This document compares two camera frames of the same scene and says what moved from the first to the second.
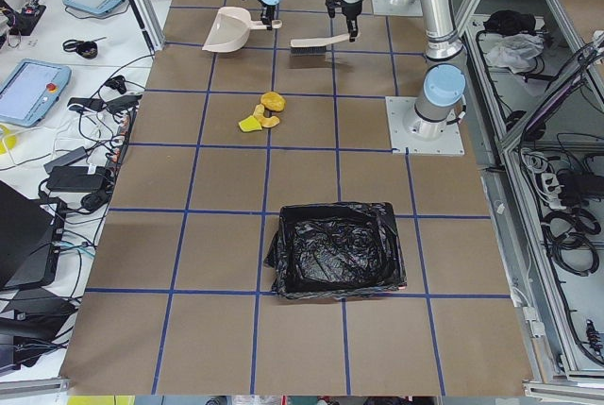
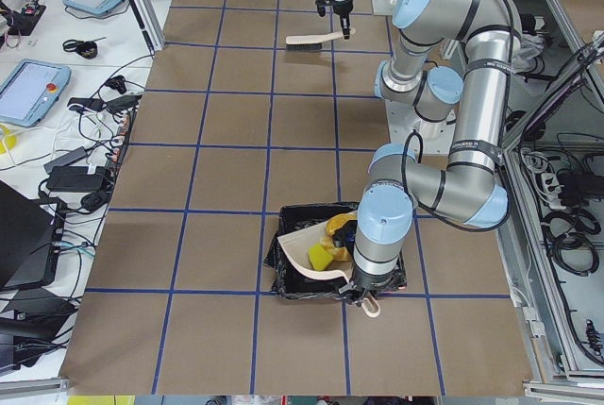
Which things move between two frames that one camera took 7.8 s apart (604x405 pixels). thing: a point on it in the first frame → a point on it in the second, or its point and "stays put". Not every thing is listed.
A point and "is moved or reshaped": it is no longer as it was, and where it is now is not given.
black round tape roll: [86, 49] stays put
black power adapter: [75, 178] stays put
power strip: [120, 141] stays put
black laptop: [30, 239] stays put
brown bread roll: [273, 101] → [338, 254]
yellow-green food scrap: [249, 124] → [319, 257]
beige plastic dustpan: [230, 29] → [296, 246]
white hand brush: [315, 45] is moved or reshaped
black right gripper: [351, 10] → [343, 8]
